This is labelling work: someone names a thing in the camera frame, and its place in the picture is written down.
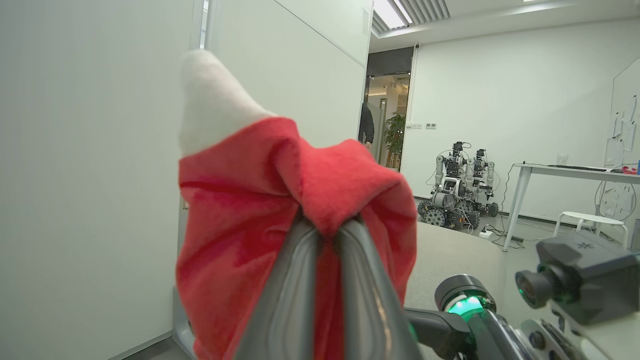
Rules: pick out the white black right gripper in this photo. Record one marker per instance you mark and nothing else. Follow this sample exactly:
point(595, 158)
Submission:
point(462, 292)

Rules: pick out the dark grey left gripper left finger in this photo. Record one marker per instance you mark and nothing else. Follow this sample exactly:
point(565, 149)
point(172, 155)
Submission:
point(285, 310)

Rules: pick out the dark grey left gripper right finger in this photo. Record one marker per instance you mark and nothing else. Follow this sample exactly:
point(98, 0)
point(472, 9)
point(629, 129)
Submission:
point(370, 320)

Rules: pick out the red and white garment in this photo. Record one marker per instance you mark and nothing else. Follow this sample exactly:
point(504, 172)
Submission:
point(240, 200)

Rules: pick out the grey fabric sofa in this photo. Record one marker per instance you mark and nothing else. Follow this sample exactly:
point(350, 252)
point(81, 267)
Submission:
point(450, 255)

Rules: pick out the white power strip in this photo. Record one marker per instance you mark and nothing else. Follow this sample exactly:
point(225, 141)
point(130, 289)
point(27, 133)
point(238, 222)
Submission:
point(486, 234)

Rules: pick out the wheeled grey robot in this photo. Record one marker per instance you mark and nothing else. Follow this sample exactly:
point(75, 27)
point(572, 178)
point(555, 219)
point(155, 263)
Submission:
point(452, 185)
point(482, 170)

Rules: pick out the white round stool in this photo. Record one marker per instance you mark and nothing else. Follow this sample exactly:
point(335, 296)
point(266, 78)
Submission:
point(592, 218)

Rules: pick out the green potted plant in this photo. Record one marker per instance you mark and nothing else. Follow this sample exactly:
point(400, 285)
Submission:
point(396, 132)

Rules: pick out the person in dark jacket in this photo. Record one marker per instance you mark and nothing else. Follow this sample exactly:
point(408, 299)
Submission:
point(366, 125)

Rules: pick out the white office table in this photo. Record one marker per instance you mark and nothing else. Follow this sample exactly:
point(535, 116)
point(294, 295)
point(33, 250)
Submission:
point(575, 174)

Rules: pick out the black keyboard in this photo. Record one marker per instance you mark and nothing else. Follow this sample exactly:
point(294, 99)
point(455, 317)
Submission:
point(577, 168)

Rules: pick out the small red object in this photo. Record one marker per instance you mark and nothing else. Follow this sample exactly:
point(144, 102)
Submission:
point(630, 170)

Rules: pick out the whiteboard with papers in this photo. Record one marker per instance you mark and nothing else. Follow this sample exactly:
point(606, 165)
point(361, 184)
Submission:
point(622, 100)

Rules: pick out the rectangular ceiling light panel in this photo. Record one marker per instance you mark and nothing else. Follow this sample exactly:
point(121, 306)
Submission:
point(390, 12)

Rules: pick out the slatted ceiling vent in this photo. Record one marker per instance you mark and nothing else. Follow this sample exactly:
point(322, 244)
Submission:
point(427, 10)

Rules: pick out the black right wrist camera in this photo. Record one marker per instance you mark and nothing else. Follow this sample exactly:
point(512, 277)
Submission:
point(585, 275)

